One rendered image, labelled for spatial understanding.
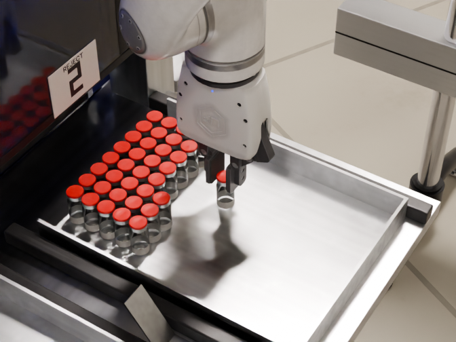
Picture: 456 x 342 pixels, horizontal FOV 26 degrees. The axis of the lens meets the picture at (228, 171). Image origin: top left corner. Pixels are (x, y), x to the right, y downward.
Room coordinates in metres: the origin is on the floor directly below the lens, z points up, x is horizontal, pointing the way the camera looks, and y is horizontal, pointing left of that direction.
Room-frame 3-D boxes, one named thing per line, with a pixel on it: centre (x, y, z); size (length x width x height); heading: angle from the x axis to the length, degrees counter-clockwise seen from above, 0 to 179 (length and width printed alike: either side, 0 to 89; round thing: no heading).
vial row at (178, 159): (0.83, 0.08, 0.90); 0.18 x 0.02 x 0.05; 148
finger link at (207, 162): (0.84, 0.03, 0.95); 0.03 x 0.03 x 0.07; 58
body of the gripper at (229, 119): (0.83, 0.00, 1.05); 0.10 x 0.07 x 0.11; 58
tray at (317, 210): (0.79, 0.00, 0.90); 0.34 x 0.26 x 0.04; 58
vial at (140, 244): (0.76, 0.10, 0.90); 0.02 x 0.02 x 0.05
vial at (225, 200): (0.83, 0.00, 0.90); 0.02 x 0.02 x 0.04
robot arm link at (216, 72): (0.83, 0.01, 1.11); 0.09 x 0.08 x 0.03; 58
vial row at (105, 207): (0.85, 0.10, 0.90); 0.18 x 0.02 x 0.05; 148
